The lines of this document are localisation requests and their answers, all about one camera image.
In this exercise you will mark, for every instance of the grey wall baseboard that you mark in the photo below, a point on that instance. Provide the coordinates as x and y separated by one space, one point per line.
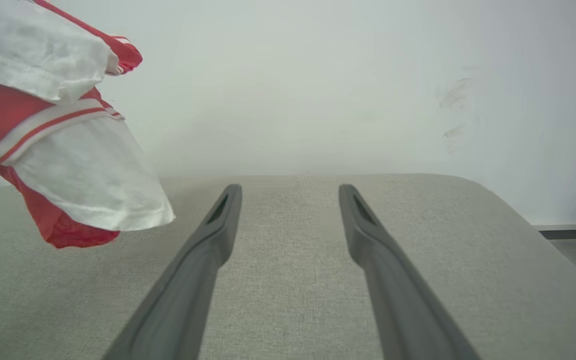
563 231

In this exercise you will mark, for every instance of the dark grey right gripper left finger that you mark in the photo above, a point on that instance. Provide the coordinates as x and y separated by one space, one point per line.
188 290

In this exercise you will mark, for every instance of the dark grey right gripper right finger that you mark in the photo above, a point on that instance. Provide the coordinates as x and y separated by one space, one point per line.
398 300

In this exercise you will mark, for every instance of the red and white garment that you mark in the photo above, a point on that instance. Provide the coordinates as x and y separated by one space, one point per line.
83 170

